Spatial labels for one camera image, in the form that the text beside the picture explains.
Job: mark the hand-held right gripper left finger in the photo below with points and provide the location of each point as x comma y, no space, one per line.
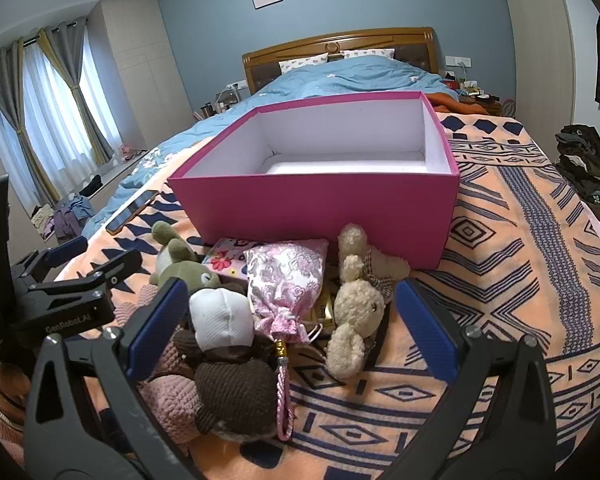
155,325

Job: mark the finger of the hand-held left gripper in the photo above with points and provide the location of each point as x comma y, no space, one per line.
66,251
105,272

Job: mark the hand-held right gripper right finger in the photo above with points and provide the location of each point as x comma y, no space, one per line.
427,330

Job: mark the green plush toy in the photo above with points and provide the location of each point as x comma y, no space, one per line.
180,260

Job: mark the pink crochet plush toy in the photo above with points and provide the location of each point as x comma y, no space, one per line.
170,400

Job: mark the cream curly plush toy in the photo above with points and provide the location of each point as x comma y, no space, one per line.
352,300

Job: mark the floral tissue packet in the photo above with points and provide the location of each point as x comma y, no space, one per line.
225,257

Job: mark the pink cardboard box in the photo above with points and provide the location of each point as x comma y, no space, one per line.
305,210

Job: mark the person's left forearm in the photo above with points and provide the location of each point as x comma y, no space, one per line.
0,440

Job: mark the person's left hand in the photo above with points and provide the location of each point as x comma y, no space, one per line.
7,390

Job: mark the clothes heap on floor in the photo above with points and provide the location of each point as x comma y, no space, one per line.
62,217

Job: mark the smartphone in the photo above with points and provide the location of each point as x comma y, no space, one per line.
130,212

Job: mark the white sheer curtain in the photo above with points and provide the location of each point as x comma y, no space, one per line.
55,125

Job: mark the grey and yellow curtain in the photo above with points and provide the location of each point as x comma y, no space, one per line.
10,125
92,125

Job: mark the beige built-in wardrobe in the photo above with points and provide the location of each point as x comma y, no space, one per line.
140,70

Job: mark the nightstand clutter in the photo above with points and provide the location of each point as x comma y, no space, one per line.
217,102

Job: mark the dark clothes pile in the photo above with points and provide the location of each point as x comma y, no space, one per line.
580,160

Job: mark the orange cloth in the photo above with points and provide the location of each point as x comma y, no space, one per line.
455,102

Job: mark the wooden bedside table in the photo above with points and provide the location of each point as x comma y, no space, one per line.
485,107

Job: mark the round hand fan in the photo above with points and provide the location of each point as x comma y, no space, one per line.
508,108

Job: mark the white dotted pillow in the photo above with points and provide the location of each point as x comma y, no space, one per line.
367,54
302,63

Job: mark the wooden headboard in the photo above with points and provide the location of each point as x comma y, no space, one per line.
330,40

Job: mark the beige tall cabinet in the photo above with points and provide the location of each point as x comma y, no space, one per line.
535,35

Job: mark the white wall socket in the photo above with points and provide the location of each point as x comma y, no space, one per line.
457,61

